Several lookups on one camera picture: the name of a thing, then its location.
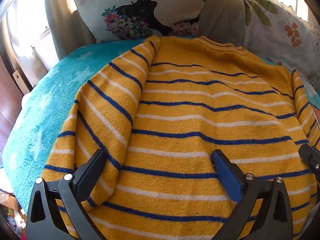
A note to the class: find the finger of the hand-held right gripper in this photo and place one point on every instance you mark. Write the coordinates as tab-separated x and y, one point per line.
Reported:
310	156

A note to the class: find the beige curtain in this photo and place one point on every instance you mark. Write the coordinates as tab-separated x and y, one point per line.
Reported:
60	17

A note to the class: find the yellow striped sweater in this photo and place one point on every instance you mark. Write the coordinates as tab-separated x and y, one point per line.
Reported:
200	110

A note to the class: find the wooden wardrobe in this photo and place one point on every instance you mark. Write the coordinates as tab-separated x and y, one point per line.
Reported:
10	105

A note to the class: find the floral figure print pillow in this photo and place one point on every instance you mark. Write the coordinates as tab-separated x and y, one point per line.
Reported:
100	5

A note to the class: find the teal cartoon fleece blanket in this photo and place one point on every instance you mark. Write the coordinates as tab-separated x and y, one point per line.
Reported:
37	110

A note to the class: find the leaf print pillow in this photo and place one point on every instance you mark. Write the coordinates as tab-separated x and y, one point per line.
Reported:
280	30

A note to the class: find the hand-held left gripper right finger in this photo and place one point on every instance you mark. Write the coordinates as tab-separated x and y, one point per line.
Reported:
228	177

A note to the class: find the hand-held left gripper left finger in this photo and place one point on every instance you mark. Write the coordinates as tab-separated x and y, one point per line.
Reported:
92	168

